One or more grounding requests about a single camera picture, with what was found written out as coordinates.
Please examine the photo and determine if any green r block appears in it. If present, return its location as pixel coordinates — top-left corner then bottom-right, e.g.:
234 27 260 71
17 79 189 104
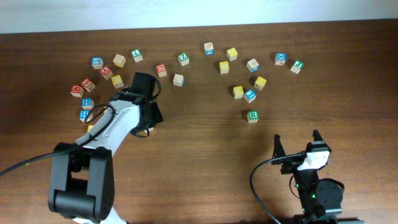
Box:
144 127 154 134
247 111 259 123

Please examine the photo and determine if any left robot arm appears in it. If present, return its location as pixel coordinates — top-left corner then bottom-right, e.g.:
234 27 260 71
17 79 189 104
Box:
48 72 163 223

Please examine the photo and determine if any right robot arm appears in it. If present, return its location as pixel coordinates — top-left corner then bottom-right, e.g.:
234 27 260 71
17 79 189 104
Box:
271 129 364 223

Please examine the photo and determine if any blue P side block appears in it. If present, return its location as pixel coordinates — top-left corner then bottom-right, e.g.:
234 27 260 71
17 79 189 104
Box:
173 74 184 86

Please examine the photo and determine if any red Q block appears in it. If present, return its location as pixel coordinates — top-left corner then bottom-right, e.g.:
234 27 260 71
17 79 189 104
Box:
156 64 167 77

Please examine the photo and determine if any green L block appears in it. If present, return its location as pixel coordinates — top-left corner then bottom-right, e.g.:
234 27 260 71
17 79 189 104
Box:
131 49 143 62

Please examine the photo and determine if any red A block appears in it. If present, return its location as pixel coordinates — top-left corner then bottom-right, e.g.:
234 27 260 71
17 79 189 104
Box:
99 65 114 80

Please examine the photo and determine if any yellow block lower left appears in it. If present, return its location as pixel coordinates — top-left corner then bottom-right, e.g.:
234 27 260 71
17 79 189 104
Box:
87 125 94 132

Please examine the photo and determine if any plain wooden yellow block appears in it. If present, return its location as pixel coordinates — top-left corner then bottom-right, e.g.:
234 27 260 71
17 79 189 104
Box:
113 54 126 68

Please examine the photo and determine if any blue H block upper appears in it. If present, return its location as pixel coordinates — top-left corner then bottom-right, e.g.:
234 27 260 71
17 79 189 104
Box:
81 98 95 110

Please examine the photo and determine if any blue h block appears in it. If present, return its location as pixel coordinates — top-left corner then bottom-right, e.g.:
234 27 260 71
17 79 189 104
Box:
79 110 93 122
81 98 95 110

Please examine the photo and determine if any blue I leaf block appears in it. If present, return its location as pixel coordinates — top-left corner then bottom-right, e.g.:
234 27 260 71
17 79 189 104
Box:
244 89 257 103

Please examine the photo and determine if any green Z block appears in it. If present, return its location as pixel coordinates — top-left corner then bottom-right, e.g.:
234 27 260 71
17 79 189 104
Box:
178 52 190 66

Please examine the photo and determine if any blue H block lower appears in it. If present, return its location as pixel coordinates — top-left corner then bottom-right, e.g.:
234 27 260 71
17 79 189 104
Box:
79 110 93 122

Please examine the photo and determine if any red 9 block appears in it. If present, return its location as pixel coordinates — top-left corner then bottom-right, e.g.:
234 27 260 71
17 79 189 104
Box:
81 78 95 92

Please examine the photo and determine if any yellow block tilted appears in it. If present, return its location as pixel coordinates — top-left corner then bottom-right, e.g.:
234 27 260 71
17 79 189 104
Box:
254 77 267 91

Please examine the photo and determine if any yellow block near centre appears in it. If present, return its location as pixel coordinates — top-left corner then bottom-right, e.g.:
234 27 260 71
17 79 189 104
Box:
233 86 244 99

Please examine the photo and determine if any green J block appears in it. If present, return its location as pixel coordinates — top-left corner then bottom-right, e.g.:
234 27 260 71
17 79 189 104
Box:
290 60 305 74

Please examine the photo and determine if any blue S block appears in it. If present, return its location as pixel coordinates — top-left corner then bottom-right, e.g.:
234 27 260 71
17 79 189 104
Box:
91 57 104 70

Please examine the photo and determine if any red M block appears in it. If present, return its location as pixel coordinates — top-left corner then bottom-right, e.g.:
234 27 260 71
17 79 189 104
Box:
70 85 84 97

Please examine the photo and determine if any blue X block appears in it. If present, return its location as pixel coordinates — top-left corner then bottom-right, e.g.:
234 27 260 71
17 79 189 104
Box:
275 52 287 65

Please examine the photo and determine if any blue block far centre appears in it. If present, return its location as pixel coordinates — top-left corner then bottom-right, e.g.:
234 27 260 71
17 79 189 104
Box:
204 42 214 55

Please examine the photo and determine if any blue D block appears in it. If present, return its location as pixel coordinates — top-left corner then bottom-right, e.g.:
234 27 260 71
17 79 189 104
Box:
246 59 259 72

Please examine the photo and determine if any yellow block far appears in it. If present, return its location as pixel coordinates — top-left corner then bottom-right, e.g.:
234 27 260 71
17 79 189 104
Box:
226 47 238 61

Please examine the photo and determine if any yellow block camera picture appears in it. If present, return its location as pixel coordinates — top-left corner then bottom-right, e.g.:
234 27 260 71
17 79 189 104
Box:
219 61 229 74

